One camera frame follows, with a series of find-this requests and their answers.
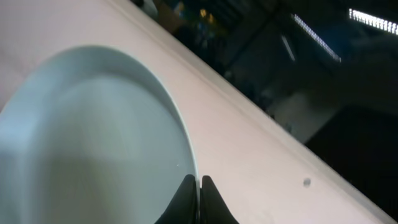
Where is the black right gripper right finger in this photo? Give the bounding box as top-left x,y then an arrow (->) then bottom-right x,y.
200,175 -> 238,224

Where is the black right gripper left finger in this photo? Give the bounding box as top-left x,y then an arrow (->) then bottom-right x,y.
155,174 -> 197,224

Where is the light blue plate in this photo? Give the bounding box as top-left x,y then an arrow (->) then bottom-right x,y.
1,46 -> 198,223

